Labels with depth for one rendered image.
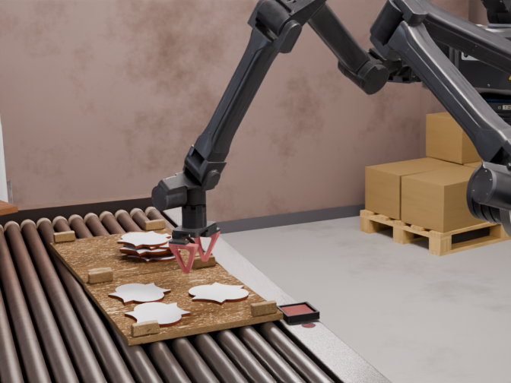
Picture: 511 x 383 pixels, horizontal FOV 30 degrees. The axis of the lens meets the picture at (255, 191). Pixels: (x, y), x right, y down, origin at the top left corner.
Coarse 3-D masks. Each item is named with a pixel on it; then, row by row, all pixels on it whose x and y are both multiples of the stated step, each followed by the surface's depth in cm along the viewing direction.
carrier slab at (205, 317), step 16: (160, 272) 240; (176, 272) 239; (192, 272) 239; (208, 272) 239; (224, 272) 238; (96, 288) 229; (112, 288) 228; (176, 288) 227; (96, 304) 221; (112, 304) 217; (128, 304) 217; (192, 304) 216; (208, 304) 215; (224, 304) 215; (240, 304) 215; (112, 320) 208; (128, 320) 207; (192, 320) 206; (208, 320) 205; (224, 320) 205; (240, 320) 205; (256, 320) 207; (272, 320) 208; (128, 336) 197; (144, 336) 197; (160, 336) 198; (176, 336) 200
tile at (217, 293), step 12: (192, 288) 224; (204, 288) 224; (216, 288) 224; (228, 288) 223; (240, 288) 224; (192, 300) 217; (204, 300) 217; (216, 300) 215; (228, 300) 216; (240, 300) 217
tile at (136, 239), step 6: (126, 234) 257; (132, 234) 257; (138, 234) 257; (144, 234) 256; (150, 234) 256; (156, 234) 256; (120, 240) 251; (126, 240) 251; (132, 240) 251; (138, 240) 251; (144, 240) 250; (150, 240) 250; (156, 240) 250; (162, 240) 250; (138, 246) 247; (144, 246) 247; (150, 246) 247; (156, 246) 247
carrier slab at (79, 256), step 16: (80, 240) 271; (96, 240) 271; (112, 240) 270; (64, 256) 256; (80, 256) 255; (96, 256) 255; (112, 256) 255; (80, 272) 241; (128, 272) 240; (144, 272) 240
